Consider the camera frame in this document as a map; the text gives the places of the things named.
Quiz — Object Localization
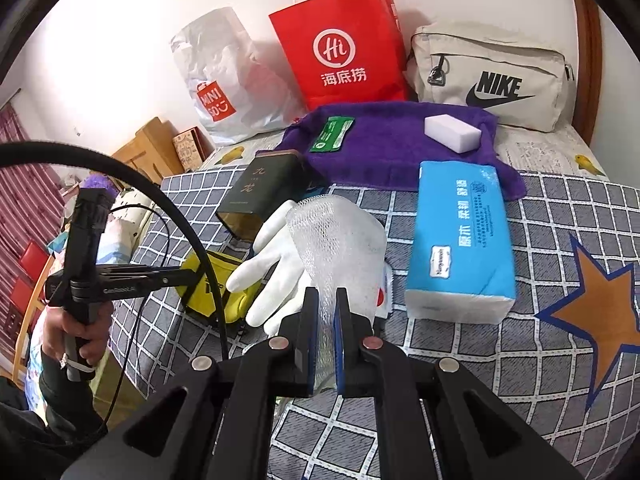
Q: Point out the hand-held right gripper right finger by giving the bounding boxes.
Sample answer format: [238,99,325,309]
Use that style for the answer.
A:
[335,287,586,480]

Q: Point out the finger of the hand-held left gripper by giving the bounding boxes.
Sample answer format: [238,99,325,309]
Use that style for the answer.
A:
[102,266,201,277]
[102,276,198,289]

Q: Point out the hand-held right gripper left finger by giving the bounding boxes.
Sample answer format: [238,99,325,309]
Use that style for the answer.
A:
[60,287,321,480]

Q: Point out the fruit print small packet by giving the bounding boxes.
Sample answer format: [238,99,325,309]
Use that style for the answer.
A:
[375,260,394,318]

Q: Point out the white glove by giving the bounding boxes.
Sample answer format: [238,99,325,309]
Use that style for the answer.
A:
[226,200,321,337]

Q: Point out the yellow black striped sock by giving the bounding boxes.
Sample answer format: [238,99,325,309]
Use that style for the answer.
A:
[181,252,263,325]

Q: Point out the clear bubble wrap bag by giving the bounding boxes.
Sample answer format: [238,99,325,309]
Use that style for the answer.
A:
[285,195,387,391]

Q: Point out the dark green tea tin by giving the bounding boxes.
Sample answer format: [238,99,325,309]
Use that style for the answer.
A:
[216,150,308,241]

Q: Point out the person's left forearm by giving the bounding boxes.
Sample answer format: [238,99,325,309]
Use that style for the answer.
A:
[37,350,108,443]

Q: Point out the person's left hand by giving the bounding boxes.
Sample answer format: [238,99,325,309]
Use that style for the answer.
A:
[41,305,113,373]

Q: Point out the red chair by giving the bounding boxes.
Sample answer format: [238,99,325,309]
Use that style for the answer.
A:
[10,240,56,376]

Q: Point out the red striped curtain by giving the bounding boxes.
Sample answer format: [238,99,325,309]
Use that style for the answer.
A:
[0,102,66,261]

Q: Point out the patterned gift box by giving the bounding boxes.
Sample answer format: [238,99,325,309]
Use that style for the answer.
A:
[172,127,216,172]

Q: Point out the blue tissue pack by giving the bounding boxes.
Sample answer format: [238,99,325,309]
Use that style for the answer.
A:
[404,161,517,324]

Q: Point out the purple cloth-lined tray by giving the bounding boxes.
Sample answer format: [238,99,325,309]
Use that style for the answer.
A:
[282,101,528,201]

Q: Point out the white plastic shopping bag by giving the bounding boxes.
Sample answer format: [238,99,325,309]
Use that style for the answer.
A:
[170,7,306,146]

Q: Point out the grey checked blanket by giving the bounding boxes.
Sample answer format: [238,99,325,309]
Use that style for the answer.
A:
[107,165,640,480]

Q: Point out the white sponge block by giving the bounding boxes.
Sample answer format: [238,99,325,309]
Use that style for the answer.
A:
[424,114,482,151]

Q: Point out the fruit print bedsheet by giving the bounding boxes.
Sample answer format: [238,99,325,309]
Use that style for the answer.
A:
[200,120,611,181]

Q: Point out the red paper bag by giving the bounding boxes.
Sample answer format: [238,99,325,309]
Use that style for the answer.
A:
[269,0,408,111]

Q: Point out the beige sling bag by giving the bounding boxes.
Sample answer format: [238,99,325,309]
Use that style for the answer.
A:
[405,22,576,133]

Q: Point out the wooden bed headboard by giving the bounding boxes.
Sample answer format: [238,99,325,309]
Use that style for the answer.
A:
[570,0,603,151]

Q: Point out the thin black cable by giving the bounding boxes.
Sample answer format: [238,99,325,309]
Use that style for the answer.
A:
[102,204,173,428]

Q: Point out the thick black cable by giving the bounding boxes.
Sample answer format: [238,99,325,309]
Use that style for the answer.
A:
[0,142,228,361]

